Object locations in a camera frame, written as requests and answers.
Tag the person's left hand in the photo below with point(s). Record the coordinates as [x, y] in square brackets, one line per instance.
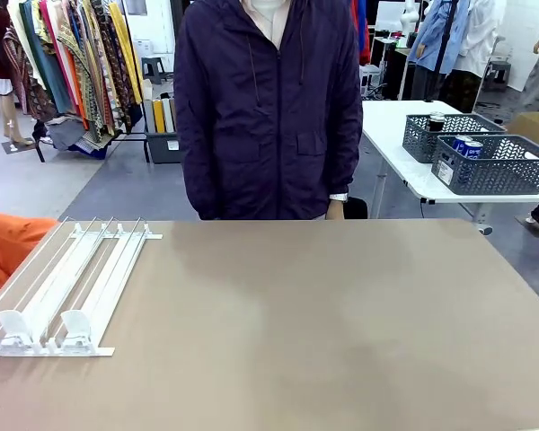
[336, 210]

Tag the blue white drink can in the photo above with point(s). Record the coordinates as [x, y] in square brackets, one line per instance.
[473, 150]
[460, 144]

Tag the grey plastic lattice basket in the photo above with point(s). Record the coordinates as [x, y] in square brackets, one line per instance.
[458, 130]
[494, 173]

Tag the white side table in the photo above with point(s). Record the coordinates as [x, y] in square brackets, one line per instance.
[391, 134]

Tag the person in dark navy jacket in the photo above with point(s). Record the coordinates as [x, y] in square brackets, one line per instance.
[269, 112]

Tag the dark grey storage bin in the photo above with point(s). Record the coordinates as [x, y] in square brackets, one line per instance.
[164, 146]

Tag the white board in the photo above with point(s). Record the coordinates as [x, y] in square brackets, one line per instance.
[168, 115]

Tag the black stand pole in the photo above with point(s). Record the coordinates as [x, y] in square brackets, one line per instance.
[442, 45]

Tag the yellow board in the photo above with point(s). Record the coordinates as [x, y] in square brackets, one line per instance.
[159, 116]

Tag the grey board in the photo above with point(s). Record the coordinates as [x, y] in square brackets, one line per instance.
[149, 116]

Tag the cardboard box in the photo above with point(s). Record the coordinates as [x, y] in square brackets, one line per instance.
[534, 128]

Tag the grey plastic step stool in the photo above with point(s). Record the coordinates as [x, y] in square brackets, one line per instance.
[153, 69]

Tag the clothes rack with colourful garments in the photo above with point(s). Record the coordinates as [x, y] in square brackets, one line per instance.
[85, 67]

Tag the orange cloth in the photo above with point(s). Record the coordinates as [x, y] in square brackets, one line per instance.
[9, 251]

